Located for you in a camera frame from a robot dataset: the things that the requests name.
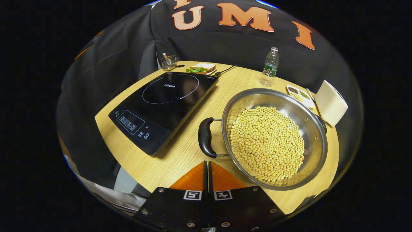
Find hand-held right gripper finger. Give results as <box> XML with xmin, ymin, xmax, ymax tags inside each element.
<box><xmin>209</xmin><ymin>160</ymin><xmax>285</xmax><ymax>232</ymax></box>
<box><xmin>134</xmin><ymin>160</ymin><xmax>209</xmax><ymax>232</ymax></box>

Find heap of yellow soybeans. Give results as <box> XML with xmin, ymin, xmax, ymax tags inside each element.
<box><xmin>229</xmin><ymin>106</ymin><xmax>305</xmax><ymax>182</ymax></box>

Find black induction cooktop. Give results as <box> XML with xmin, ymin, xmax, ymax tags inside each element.
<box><xmin>108</xmin><ymin>72</ymin><xmax>219</xmax><ymax>157</ymax></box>

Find steel pot with black handles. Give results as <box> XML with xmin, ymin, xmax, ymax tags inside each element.
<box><xmin>198</xmin><ymin>88</ymin><xmax>329</xmax><ymax>191</ymax></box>

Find sandwich with lettuce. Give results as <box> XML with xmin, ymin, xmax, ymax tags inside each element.
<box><xmin>186</xmin><ymin>63</ymin><xmax>216</xmax><ymax>74</ymax></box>

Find white divided dish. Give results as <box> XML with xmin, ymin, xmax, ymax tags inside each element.
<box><xmin>286</xmin><ymin>84</ymin><xmax>316</xmax><ymax>109</ymax></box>

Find clear plastic water bottle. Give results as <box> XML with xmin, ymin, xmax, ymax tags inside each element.
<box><xmin>260</xmin><ymin>47</ymin><xmax>280</xmax><ymax>87</ymax></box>

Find white toaster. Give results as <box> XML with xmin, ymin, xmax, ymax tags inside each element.
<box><xmin>314</xmin><ymin>80</ymin><xmax>349</xmax><ymax>127</ymax></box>

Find black backdrop cloth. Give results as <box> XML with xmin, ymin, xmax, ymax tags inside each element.
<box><xmin>56</xmin><ymin>0</ymin><xmax>364</xmax><ymax>190</ymax></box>

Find black cooktop cable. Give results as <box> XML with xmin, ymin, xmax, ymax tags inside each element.
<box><xmin>214</xmin><ymin>65</ymin><xmax>237</xmax><ymax>77</ymax></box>

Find wire mesh basket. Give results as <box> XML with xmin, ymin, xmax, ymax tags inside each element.
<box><xmin>160</xmin><ymin>53</ymin><xmax>178</xmax><ymax>71</ymax></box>

